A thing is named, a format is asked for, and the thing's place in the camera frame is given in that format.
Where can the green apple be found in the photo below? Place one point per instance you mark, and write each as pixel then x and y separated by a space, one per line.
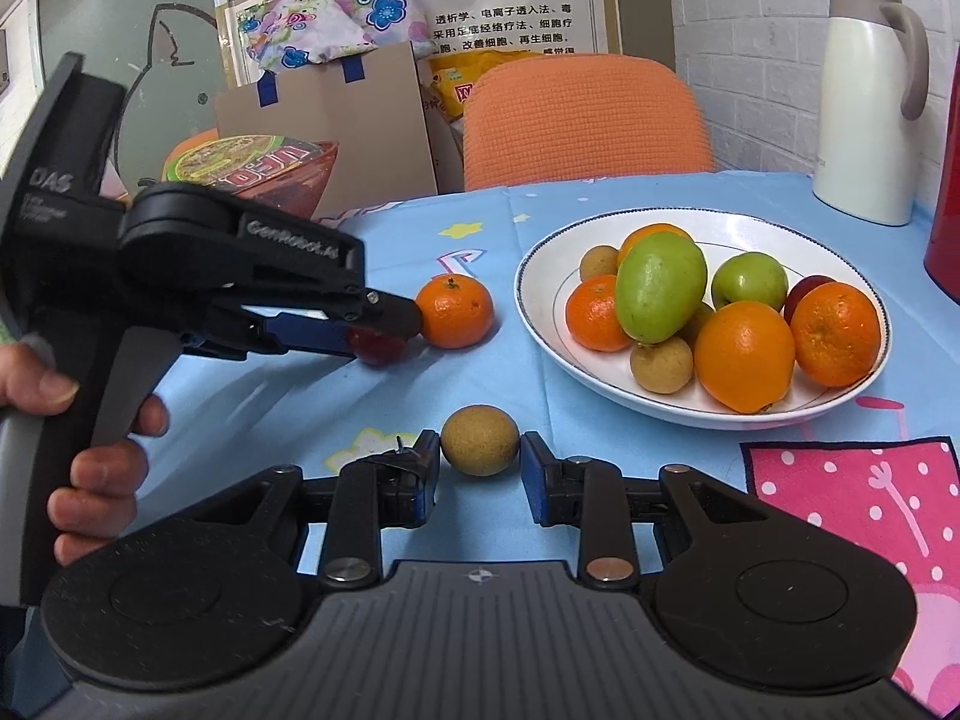
pixel 751 276
pixel 660 284

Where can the brown cardboard box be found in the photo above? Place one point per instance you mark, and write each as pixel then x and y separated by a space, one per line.
pixel 368 106

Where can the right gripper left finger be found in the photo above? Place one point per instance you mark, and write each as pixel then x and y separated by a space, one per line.
pixel 395 489

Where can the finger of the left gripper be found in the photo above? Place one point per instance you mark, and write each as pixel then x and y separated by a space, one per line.
pixel 236 334

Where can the yellow snack bag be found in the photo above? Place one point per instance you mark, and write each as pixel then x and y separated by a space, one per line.
pixel 453 75

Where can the floral cloth bundle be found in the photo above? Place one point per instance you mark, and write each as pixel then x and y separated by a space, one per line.
pixel 283 35

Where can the tangerine in plate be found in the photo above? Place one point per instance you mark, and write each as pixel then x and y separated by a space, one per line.
pixel 591 317

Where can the instant noodle cup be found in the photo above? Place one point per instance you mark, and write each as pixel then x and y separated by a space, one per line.
pixel 206 162

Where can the tangerine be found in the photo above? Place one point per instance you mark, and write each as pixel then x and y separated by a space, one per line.
pixel 591 317
pixel 456 311
pixel 837 335

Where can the small orange behind finger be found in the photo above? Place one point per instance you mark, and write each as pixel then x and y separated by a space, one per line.
pixel 642 233

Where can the orange chair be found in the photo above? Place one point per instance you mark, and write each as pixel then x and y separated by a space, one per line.
pixel 557 118

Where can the red thermos jug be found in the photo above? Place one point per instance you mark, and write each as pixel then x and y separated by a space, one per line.
pixel 942 259

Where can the white thermos jug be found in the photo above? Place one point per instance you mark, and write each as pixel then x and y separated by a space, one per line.
pixel 873 91

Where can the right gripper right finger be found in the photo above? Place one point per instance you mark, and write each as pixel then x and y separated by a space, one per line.
pixel 590 495

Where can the large orange in plate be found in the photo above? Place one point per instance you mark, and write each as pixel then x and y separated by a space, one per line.
pixel 744 357

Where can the tangerine on table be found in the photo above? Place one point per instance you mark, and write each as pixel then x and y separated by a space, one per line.
pixel 456 311

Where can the white porcelain plate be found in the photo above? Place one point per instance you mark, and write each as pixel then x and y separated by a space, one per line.
pixel 548 274

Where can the person's left hand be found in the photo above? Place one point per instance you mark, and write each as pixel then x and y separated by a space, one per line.
pixel 101 499

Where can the red plum in plate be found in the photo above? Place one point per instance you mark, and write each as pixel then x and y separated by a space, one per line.
pixel 799 291

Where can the dark red plum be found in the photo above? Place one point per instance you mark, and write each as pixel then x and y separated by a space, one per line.
pixel 375 348

